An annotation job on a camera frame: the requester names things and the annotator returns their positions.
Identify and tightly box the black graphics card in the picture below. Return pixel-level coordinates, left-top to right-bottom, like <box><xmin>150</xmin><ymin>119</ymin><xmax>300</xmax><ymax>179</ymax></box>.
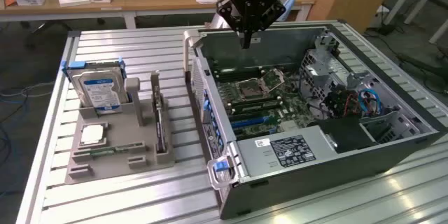
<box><xmin>152</xmin><ymin>83</ymin><xmax>169</xmax><ymax>154</ymax></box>

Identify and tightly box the blue expansion slot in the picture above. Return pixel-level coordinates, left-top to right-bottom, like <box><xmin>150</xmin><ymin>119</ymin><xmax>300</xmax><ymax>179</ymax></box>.
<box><xmin>229</xmin><ymin>115</ymin><xmax>268</xmax><ymax>130</ymax></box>

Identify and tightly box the light blue panel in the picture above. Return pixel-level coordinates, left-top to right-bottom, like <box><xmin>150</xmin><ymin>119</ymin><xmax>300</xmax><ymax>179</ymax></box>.
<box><xmin>278</xmin><ymin>0</ymin><xmax>301</xmax><ymax>23</ymax></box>

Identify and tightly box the wooden desk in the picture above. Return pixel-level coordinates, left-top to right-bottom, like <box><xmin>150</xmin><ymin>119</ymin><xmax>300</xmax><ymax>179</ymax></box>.
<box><xmin>0</xmin><ymin>0</ymin><xmax>316</xmax><ymax>29</ymax></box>

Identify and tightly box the metal socket cover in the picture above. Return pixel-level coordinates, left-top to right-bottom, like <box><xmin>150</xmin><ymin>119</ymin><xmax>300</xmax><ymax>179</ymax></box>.
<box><xmin>258</xmin><ymin>67</ymin><xmax>285</xmax><ymax>88</ymax></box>

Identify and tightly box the silver drive cage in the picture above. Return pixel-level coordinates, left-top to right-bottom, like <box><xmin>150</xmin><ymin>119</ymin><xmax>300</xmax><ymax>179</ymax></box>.
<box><xmin>300</xmin><ymin>35</ymin><xmax>376</xmax><ymax>99</ymax></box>

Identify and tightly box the CPU socket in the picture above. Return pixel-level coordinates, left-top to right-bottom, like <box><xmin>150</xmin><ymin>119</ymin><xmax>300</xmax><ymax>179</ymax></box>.
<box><xmin>234</xmin><ymin>78</ymin><xmax>268</xmax><ymax>102</ymax></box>

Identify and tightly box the green motherboard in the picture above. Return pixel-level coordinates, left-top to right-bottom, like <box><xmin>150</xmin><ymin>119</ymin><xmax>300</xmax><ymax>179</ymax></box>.
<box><xmin>209</xmin><ymin>58</ymin><xmax>320</xmax><ymax>141</ymax></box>

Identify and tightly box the hard disk with blue caddy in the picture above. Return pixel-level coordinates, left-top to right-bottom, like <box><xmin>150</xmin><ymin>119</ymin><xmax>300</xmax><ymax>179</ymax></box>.
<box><xmin>61</xmin><ymin>57</ymin><xmax>129</xmax><ymax>116</ymax></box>

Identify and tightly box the black floor stand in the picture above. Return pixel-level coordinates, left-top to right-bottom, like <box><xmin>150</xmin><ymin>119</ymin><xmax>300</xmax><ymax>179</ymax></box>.
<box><xmin>396</xmin><ymin>48</ymin><xmax>448</xmax><ymax>77</ymax></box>

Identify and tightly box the black chair base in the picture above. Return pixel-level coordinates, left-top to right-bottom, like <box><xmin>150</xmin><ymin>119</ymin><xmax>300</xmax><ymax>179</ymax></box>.
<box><xmin>20</xmin><ymin>18</ymin><xmax>106</xmax><ymax>49</ymax></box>

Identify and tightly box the grey parts rack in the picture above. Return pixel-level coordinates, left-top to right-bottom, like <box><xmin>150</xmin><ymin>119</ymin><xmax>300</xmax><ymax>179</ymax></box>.
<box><xmin>64</xmin><ymin>70</ymin><xmax>176</xmax><ymax>185</ymax></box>

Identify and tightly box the grey power supply unit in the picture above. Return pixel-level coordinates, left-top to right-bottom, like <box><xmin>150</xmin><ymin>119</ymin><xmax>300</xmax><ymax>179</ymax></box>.
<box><xmin>236</xmin><ymin>125</ymin><xmax>341</xmax><ymax>178</ymax></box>

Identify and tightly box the silver CPU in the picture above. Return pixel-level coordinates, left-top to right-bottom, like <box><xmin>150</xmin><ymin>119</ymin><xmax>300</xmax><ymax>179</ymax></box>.
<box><xmin>78</xmin><ymin>125</ymin><xmax>106</xmax><ymax>146</ymax></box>

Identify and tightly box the green RAM stick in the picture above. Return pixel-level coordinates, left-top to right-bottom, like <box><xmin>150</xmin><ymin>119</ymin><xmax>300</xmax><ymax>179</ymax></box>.
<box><xmin>89</xmin><ymin>144</ymin><xmax>130</xmax><ymax>157</ymax></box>

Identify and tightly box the open black PC case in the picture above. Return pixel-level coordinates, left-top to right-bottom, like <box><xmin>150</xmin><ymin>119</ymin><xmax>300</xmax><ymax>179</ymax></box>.
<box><xmin>181</xmin><ymin>23</ymin><xmax>448</xmax><ymax>221</ymax></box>

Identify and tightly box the red wire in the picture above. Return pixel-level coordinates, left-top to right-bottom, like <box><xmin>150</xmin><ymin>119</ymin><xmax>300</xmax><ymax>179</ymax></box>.
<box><xmin>344</xmin><ymin>91</ymin><xmax>361</xmax><ymax>115</ymax></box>

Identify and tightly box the blue wire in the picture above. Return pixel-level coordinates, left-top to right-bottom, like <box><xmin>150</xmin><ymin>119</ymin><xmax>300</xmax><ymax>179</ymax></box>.
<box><xmin>358</xmin><ymin>87</ymin><xmax>382</xmax><ymax>116</ymax></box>

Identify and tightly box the grey disk bay bracket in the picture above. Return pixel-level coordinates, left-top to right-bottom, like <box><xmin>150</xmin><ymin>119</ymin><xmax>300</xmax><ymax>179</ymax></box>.
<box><xmin>358</xmin><ymin>110</ymin><xmax>421</xmax><ymax>144</ymax></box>

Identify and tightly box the clear case handle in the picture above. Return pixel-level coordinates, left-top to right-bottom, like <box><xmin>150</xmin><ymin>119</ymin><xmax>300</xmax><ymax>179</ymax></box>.
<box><xmin>206</xmin><ymin>154</ymin><xmax>240</xmax><ymax>189</ymax></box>

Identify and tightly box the blue floor cable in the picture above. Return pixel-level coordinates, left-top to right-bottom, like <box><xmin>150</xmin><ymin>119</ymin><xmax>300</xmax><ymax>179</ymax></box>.
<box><xmin>0</xmin><ymin>82</ymin><xmax>53</xmax><ymax>198</ymax></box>

